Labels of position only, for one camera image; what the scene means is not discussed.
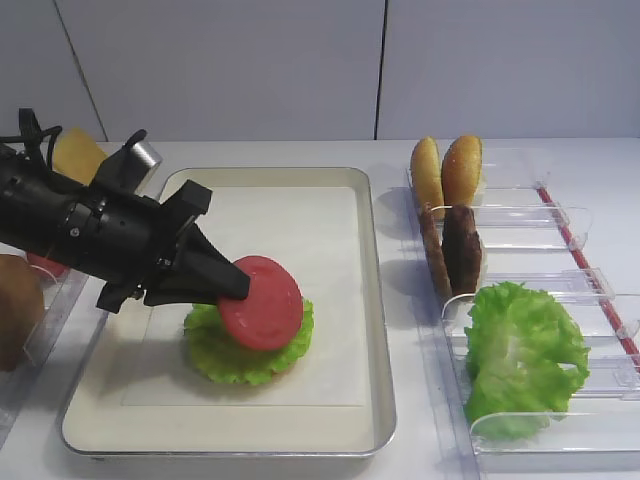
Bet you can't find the brown meat patty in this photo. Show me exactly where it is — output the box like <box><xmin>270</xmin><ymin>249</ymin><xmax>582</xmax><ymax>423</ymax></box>
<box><xmin>441</xmin><ymin>205</ymin><xmax>482</xmax><ymax>296</ymax></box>
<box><xmin>419</xmin><ymin>203</ymin><xmax>452</xmax><ymax>304</ymax></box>

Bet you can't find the white paper tray liner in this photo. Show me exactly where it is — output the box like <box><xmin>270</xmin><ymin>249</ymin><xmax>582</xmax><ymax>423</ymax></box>
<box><xmin>122</xmin><ymin>187</ymin><xmax>367</xmax><ymax>406</ymax></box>

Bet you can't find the clear acrylic rack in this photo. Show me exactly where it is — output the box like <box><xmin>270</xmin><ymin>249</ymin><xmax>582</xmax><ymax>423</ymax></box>
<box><xmin>0</xmin><ymin>144</ymin><xmax>138</xmax><ymax>411</ymax></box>
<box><xmin>407</xmin><ymin>149</ymin><xmax>639</xmax><ymax>479</ymax></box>

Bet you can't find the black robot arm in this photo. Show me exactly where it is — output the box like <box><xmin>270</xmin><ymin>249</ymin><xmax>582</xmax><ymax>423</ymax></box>
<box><xmin>1</xmin><ymin>159</ymin><xmax>250</xmax><ymax>313</ymax></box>

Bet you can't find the brown bun at left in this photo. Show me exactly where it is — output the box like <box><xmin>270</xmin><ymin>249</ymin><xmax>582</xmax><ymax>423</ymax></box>
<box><xmin>1</xmin><ymin>254</ymin><xmax>44</xmax><ymax>372</ymax></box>

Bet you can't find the black wrist camera, silver lens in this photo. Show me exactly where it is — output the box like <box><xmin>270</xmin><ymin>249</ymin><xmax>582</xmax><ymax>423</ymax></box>
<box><xmin>91</xmin><ymin>129</ymin><xmax>163</xmax><ymax>195</ymax></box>

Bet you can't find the clear acrylic rack right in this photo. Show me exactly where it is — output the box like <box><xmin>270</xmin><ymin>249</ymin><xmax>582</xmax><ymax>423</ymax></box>
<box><xmin>407</xmin><ymin>149</ymin><xmax>639</xmax><ymax>479</ymax></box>

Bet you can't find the yellow cheese slice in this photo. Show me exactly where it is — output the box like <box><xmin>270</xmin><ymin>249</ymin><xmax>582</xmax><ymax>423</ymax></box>
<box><xmin>52</xmin><ymin>128</ymin><xmax>108</xmax><ymax>185</ymax></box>

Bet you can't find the clear acrylic rack left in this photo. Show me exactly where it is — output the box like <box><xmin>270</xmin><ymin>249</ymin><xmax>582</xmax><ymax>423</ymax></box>
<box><xmin>0</xmin><ymin>144</ymin><xmax>138</xmax><ymax>411</ymax></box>

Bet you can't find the right brown meat patty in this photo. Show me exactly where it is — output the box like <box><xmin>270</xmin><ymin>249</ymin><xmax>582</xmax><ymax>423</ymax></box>
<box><xmin>441</xmin><ymin>205</ymin><xmax>482</xmax><ymax>296</ymax></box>

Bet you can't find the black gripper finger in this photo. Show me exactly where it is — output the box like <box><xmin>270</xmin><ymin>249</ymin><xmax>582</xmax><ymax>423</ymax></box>
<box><xmin>172</xmin><ymin>222</ymin><xmax>250</xmax><ymax>300</ymax></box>
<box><xmin>142</xmin><ymin>279</ymin><xmax>219</xmax><ymax>306</ymax></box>

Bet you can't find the bun half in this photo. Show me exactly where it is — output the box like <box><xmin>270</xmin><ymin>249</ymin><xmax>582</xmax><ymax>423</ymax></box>
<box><xmin>410</xmin><ymin>136</ymin><xmax>445</xmax><ymax>221</ymax></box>
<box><xmin>441</xmin><ymin>135</ymin><xmax>483</xmax><ymax>206</ymax></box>

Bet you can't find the left bun half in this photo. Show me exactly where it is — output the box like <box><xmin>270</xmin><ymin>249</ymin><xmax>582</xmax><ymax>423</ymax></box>
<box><xmin>410</xmin><ymin>136</ymin><xmax>445</xmax><ymax>221</ymax></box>

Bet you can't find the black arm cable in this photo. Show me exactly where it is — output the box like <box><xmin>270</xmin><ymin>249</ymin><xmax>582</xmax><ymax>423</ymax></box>
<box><xmin>0</xmin><ymin>107</ymin><xmax>64</xmax><ymax>174</ymax></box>

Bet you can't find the red strip under rack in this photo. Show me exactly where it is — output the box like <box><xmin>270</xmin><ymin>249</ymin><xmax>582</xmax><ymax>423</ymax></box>
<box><xmin>536</xmin><ymin>186</ymin><xmax>639</xmax><ymax>372</ymax></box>

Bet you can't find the green lettuce leaf on tray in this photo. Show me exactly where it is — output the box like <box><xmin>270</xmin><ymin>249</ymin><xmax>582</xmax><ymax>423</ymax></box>
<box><xmin>183</xmin><ymin>299</ymin><xmax>314</xmax><ymax>386</ymax></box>

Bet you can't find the right bun half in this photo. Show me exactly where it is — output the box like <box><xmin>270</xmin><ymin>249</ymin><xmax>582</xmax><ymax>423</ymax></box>
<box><xmin>441</xmin><ymin>135</ymin><xmax>483</xmax><ymax>206</ymax></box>

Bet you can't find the red tomato slice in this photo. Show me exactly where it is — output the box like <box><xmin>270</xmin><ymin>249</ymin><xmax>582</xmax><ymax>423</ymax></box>
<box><xmin>217</xmin><ymin>255</ymin><xmax>303</xmax><ymax>351</ymax></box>
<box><xmin>26</xmin><ymin>252</ymin><xmax>68</xmax><ymax>278</ymax></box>

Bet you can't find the cream metal baking tray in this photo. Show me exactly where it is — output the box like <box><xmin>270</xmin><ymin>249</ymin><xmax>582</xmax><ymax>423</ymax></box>
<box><xmin>61</xmin><ymin>167</ymin><xmax>396</xmax><ymax>457</ymax></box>

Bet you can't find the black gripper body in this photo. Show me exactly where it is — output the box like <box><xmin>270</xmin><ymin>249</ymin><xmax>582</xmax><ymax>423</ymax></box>
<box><xmin>59</xmin><ymin>180</ymin><xmax>211</xmax><ymax>313</ymax></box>

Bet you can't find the green lettuce leaf in rack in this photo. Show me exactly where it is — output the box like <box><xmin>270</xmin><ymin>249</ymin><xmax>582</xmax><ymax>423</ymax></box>
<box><xmin>464</xmin><ymin>282</ymin><xmax>590</xmax><ymax>441</ymax></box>

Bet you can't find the left brown meat patty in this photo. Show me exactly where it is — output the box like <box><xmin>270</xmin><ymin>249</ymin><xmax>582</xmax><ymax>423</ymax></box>
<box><xmin>419</xmin><ymin>203</ymin><xmax>452</xmax><ymax>304</ymax></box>

